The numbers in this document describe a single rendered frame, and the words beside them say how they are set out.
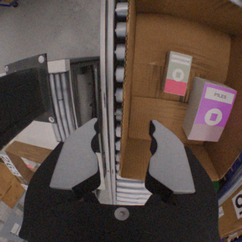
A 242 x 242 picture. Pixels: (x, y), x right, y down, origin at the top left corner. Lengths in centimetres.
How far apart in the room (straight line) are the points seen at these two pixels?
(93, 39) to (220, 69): 100
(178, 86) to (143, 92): 10
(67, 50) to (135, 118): 104
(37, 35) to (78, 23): 52
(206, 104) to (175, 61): 13
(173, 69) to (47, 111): 43
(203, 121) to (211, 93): 8
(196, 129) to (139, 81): 20
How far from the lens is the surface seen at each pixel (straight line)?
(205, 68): 38
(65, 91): 43
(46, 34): 146
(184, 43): 36
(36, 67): 48
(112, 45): 36
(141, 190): 72
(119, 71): 36
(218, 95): 34
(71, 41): 127
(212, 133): 39
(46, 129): 57
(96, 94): 73
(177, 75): 31
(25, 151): 72
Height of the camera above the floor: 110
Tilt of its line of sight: 59 degrees down
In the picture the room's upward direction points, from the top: 162 degrees counter-clockwise
